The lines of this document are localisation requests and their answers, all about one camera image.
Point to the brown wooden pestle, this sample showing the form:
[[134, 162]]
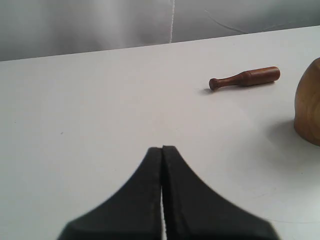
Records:
[[247, 78]]

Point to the grey backdrop curtain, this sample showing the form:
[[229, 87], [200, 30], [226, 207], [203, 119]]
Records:
[[40, 28]]

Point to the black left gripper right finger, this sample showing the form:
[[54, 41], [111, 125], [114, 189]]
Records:
[[193, 211]]

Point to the wooden mortar cup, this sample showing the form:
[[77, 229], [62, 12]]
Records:
[[307, 104]]

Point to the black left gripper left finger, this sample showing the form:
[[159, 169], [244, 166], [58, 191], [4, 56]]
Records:
[[132, 213]]

